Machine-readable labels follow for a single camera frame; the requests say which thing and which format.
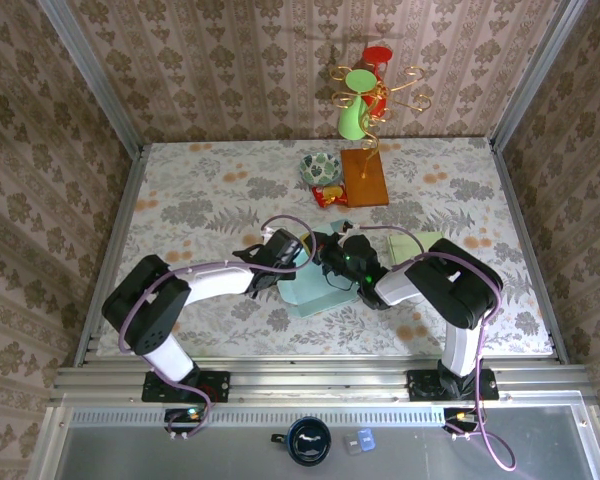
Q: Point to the light blue cloth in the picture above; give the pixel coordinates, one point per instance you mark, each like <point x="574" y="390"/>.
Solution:
<point x="310" y="295"/>

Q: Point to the light green cloth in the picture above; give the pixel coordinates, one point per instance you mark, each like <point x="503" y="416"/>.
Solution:
<point x="410" y="247"/>

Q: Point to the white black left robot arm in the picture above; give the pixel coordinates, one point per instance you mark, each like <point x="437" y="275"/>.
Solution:
<point x="215" y="282"/>

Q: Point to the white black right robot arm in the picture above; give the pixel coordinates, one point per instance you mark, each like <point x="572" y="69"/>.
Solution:
<point x="400" y="287"/>

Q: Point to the red snack packet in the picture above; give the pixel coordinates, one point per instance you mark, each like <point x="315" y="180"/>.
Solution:
<point x="330" y="196"/>

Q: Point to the wooden base board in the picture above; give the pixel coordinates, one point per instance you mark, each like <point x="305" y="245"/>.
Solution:
<point x="370" y="192"/>

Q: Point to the floral table mat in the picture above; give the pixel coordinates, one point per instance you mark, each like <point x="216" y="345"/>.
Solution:
<point x="330" y="330"/>

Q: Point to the leaf pattern bowl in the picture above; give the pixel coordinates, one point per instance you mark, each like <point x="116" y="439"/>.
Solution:
<point x="320" y="167"/>

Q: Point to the green plastic goblet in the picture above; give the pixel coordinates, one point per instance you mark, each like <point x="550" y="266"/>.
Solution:
<point x="352" y="120"/>

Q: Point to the small blue card case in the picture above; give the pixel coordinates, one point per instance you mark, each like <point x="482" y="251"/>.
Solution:
<point x="367" y="437"/>

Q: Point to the small grey card case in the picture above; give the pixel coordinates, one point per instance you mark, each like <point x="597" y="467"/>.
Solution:
<point x="351" y="445"/>

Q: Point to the dark blue mug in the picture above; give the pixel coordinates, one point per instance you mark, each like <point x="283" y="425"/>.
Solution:
<point x="307" y="442"/>

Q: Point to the small black connector board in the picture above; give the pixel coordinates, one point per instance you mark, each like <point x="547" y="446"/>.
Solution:
<point x="460" y="417"/>
<point x="182" y="416"/>

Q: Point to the red plastic goblet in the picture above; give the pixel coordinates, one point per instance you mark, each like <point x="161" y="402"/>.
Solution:
<point x="378" y="54"/>

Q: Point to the aluminium frame cross rails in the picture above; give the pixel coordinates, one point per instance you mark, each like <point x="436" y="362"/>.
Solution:
<point x="320" y="382"/>

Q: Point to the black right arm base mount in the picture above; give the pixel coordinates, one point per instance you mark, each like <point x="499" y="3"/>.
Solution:
<point x="422" y="387"/>

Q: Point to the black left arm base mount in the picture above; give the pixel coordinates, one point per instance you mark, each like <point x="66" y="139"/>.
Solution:
<point x="215" y="387"/>

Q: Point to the aluminium side rail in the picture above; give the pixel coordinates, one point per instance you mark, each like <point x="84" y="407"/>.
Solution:
<point x="524" y="225"/>
<point x="117" y="225"/>

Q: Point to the aluminium corner post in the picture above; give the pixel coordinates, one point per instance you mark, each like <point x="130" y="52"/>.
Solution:
<point x="536" y="70"/>
<point x="94" y="70"/>

